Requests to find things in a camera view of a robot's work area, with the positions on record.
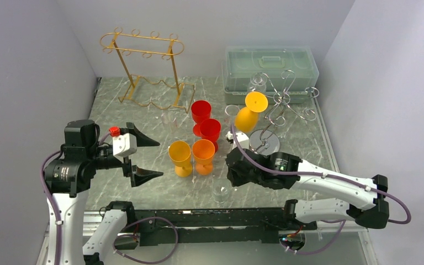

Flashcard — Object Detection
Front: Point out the red goblet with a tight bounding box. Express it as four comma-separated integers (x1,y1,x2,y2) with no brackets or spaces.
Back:
199,118,221,152
190,100,211,137

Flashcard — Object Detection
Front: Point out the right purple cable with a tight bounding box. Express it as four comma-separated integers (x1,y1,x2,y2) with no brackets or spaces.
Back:
230,124,412,256

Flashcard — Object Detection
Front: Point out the clear plastic storage box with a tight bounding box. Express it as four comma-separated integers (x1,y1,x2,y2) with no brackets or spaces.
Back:
222,46,319,104

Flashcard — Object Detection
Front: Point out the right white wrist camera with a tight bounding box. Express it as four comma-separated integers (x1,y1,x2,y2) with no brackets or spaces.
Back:
226,131,250,151

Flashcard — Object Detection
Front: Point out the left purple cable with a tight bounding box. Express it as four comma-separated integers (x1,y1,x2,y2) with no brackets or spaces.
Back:
40,126,179,265

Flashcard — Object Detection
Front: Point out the gold wire glass rack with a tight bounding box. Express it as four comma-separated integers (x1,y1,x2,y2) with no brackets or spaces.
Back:
99,27,196,114

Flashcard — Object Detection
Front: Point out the silver wire glass rack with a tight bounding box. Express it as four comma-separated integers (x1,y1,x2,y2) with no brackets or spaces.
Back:
249,70,316,155

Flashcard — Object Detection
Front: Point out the purple cable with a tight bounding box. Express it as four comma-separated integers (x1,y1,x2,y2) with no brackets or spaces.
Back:
230,124,412,256
40,126,179,265

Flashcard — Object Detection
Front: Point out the tall clear flute glass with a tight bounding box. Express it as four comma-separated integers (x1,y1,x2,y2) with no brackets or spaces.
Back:
161,110,178,133

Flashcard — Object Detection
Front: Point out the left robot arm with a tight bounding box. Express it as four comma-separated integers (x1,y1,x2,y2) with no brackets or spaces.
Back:
40,119,162,264

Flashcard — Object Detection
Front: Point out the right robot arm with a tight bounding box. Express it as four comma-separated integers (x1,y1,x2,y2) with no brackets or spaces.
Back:
225,147,389,229

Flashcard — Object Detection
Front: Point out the red goblet right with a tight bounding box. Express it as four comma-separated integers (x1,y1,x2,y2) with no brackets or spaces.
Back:
199,118,221,152

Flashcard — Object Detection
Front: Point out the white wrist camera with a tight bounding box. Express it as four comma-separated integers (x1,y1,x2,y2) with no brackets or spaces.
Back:
112,133,137,161
226,131,250,151

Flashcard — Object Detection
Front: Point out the clear stemless glass front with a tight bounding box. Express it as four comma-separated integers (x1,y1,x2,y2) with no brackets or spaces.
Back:
212,178,231,204

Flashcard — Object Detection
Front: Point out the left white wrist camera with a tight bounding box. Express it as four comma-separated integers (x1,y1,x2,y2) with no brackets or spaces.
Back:
112,133,137,161

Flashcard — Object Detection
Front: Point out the orange goblet centre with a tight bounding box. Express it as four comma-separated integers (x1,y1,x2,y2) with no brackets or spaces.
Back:
192,139,215,176

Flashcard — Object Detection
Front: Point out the clear ribbed wine glass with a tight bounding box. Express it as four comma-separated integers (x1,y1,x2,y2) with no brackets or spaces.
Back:
248,72,268,94

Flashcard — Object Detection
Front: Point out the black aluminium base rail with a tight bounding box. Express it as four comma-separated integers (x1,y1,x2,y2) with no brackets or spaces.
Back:
45,206,369,246

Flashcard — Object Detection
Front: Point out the red goblet back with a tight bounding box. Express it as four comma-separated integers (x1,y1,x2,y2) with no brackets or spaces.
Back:
190,100,211,137

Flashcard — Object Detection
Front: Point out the yellow goblet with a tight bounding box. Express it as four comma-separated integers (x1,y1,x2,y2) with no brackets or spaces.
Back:
168,141,193,177
235,91,268,133

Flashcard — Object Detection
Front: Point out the clear glass with red dots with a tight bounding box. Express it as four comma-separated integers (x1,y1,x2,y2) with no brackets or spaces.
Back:
223,104,240,138

